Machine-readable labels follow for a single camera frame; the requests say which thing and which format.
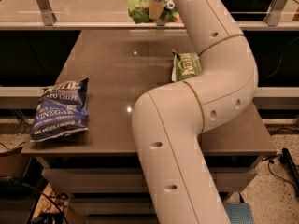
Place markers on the light green rice chip bag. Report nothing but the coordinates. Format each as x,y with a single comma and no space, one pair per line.
138,10

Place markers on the right metal railing post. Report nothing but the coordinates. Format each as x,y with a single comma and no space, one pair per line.
275,11

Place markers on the left metal railing post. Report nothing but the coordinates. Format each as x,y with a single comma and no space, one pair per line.
47,14

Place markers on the blue perforated box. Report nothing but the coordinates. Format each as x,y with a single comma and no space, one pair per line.
239,213

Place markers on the blue kettle chip bag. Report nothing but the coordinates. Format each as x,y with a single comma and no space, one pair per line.
61,111

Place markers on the dark green chip bag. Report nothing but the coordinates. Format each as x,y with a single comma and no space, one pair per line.
185,65

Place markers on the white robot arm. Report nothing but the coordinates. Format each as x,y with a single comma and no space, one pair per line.
167,120

